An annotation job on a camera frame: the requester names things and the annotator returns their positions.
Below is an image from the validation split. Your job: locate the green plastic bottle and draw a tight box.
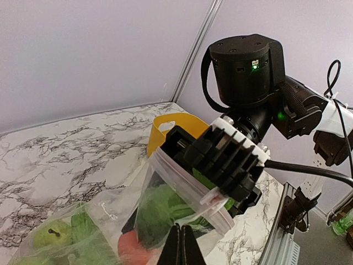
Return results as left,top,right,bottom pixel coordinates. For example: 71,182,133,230
332,216,352,236

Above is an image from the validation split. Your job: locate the green pear toy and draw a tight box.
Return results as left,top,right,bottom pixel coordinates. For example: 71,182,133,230
33,220,72,250

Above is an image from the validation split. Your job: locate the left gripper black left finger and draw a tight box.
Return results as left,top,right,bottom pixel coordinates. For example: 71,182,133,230
157,225,181,265

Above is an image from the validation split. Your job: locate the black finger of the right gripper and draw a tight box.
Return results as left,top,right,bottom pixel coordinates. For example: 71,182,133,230
228,187,262,217

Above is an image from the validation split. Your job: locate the right aluminium frame post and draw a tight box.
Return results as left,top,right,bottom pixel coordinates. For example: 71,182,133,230
169,0,224,103

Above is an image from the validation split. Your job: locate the aluminium front rail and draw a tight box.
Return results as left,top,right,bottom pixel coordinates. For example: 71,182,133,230
258,183,300,265

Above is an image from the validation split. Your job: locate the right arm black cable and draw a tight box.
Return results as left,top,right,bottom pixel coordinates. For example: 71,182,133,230
263,60,353,188

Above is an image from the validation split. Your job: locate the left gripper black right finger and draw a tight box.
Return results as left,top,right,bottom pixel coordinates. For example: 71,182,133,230
181,225,206,265

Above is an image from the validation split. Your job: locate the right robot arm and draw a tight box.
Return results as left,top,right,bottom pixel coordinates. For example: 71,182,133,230
197,34,352,214

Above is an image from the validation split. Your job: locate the orange carrot toy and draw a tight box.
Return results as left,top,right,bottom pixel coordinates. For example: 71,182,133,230
117,184,194,264

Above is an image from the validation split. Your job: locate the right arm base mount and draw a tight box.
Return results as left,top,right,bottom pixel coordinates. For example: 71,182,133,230
280,187,321,235

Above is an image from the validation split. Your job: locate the yellow plastic basket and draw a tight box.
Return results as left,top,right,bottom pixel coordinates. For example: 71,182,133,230
147,113,209,157

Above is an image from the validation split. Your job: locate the clear zip top bag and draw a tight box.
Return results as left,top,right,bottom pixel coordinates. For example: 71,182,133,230
10,149,234,264

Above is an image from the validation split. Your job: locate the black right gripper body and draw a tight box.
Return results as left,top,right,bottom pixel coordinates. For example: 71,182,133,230
221,106,272,144

